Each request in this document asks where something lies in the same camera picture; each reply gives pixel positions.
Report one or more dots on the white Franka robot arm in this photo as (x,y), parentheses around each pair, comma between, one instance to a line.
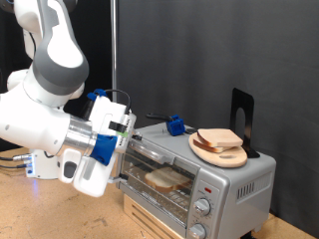
(33,122)

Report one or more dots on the spatula with blue grip block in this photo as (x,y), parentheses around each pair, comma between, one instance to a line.
(175,126)

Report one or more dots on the silver toaster oven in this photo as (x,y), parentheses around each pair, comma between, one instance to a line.
(219,186)

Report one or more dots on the silver oven knob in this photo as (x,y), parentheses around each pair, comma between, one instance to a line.
(202,206)
(197,231)

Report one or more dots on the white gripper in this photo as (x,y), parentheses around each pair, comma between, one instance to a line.
(94,179)

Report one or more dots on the round wooden cutting board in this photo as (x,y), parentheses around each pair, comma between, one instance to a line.
(229,161)

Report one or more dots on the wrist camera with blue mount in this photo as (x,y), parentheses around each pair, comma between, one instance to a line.
(104,149)

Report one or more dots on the vertical metal pole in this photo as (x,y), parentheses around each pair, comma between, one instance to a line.
(114,49)

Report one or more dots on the red oven indicator light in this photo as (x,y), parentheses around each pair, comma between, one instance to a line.
(208,190)

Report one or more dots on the white bread slice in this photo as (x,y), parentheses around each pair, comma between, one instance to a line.
(209,148)
(166,179)
(219,136)

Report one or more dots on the black metal bookend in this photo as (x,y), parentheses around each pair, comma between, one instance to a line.
(244,99)

